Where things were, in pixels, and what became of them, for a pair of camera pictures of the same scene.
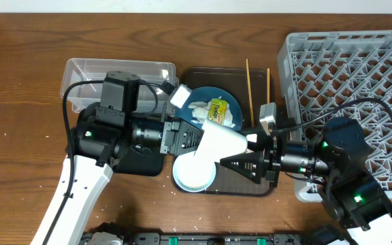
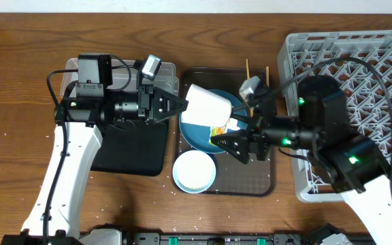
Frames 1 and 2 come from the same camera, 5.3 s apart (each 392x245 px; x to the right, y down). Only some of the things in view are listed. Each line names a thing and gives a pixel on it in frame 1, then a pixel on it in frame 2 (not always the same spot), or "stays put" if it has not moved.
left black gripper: [170, 132] → [144, 105]
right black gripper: [271, 163] → [257, 135]
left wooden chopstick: [250, 94] stays put
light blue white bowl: [194, 173] stays put
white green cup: [219, 141] → [206, 107]
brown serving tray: [228, 182] stays put
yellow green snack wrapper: [218, 110] → [216, 131]
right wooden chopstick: [268, 85] stays put
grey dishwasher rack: [321, 70] stays put
